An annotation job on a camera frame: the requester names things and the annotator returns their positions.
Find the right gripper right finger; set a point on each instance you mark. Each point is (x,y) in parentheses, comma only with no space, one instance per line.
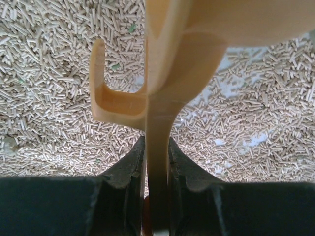
(203,205)

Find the green waste ball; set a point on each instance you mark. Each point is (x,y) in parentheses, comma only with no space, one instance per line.
(9,145)

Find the beige cat litter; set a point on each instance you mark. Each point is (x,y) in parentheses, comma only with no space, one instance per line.
(254,121)

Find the orange litter scoop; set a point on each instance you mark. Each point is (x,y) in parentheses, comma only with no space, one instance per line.
(185,41)

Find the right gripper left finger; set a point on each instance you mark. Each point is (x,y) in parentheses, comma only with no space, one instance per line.
(109,204)

